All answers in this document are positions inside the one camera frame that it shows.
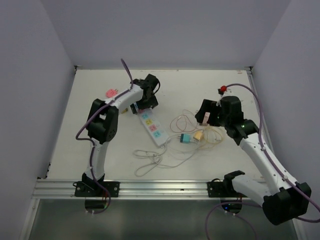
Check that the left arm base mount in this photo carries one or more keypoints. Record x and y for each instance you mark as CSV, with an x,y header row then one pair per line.
x,y
84,190

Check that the teal cube plug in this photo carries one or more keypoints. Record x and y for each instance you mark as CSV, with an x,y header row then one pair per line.
x,y
184,138

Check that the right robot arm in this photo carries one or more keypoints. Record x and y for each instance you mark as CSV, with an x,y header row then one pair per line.
x,y
282,198

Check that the pink plug adapter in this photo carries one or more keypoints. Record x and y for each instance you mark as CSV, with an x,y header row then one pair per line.
x,y
111,93

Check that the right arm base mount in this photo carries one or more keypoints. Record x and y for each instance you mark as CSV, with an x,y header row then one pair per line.
x,y
217,189

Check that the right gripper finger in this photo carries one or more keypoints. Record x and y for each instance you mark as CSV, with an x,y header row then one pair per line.
x,y
214,117
206,106

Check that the aluminium front rail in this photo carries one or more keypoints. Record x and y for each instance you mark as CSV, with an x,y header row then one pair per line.
x,y
133,190

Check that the pink cube plug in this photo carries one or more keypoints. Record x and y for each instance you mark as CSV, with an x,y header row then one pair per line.
x,y
205,119

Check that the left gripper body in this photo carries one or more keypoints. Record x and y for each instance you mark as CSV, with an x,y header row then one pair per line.
x,y
147,103

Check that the white power strip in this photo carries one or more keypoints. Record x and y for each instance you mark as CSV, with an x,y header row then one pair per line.
x,y
150,122

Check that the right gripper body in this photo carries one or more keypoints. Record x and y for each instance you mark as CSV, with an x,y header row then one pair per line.
x,y
224,119

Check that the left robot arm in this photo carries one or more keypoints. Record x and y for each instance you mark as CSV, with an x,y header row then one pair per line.
x,y
102,123

